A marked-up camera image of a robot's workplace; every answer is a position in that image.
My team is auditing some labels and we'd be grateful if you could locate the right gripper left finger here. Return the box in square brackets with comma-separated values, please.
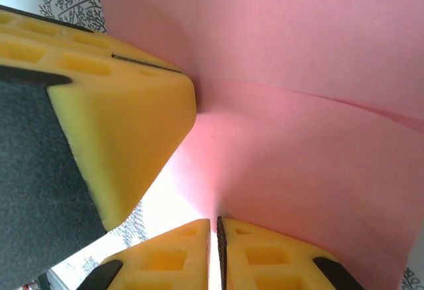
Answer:
[78, 218, 212, 290]

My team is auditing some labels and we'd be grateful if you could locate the pink cloth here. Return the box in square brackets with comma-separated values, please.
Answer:
[95, 0, 424, 290]

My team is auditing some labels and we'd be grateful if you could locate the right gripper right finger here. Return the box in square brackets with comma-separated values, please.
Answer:
[216, 216, 365, 290]

